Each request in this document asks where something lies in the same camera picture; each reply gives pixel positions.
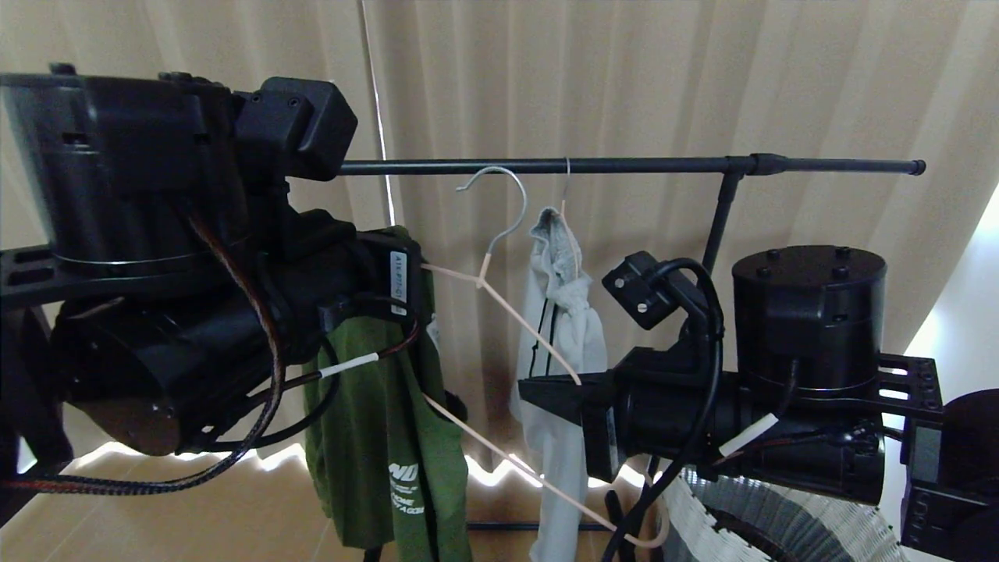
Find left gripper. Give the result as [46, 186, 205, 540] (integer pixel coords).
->
[49, 209, 432, 459]

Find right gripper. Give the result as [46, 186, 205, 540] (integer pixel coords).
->
[580, 347, 888, 506]

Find pale grey shorts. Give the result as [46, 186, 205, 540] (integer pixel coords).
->
[510, 206, 609, 562]

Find pink clothes hanger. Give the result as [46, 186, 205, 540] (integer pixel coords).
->
[420, 165, 672, 550]
[557, 158, 583, 280]

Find green garment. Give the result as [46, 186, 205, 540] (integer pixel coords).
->
[301, 225, 475, 562]

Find white laundry basket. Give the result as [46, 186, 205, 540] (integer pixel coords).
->
[659, 467, 912, 562]

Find black clothes rack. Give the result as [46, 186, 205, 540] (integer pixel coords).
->
[338, 153, 928, 562]

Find beige curtain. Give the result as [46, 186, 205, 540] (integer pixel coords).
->
[0, 0, 999, 493]

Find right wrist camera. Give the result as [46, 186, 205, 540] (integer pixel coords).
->
[601, 251, 724, 369]

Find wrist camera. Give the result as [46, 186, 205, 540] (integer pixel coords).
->
[233, 76, 360, 186]
[601, 251, 724, 369]

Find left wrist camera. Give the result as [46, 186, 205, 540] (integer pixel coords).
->
[233, 76, 360, 186]

